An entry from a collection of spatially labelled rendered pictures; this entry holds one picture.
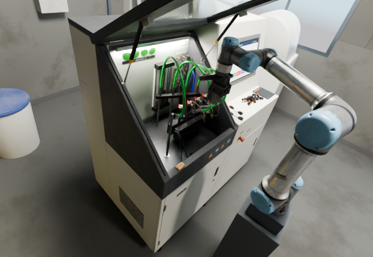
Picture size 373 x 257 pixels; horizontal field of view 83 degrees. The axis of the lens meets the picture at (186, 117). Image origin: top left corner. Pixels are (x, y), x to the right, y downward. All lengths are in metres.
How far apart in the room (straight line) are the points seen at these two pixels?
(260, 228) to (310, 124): 0.71
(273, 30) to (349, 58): 1.21
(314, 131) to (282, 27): 2.01
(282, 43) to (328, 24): 0.92
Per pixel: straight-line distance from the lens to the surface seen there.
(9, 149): 2.67
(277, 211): 1.23
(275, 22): 2.68
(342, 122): 0.79
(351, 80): 3.58
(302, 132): 0.77
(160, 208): 1.32
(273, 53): 1.04
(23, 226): 2.25
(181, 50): 1.53
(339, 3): 3.45
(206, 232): 2.09
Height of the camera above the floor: 1.85
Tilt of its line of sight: 37 degrees down
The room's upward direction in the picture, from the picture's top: 11 degrees clockwise
